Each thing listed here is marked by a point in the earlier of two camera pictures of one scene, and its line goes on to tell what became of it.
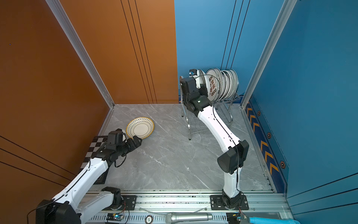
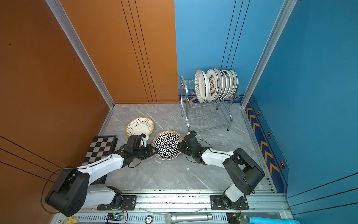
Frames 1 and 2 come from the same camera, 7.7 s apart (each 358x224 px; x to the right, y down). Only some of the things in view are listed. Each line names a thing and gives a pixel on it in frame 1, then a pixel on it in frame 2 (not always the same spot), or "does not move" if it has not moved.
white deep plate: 204,80 does not move
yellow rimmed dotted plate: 141,127 does not move
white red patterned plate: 213,83 does not move
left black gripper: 136,141 → 150,149
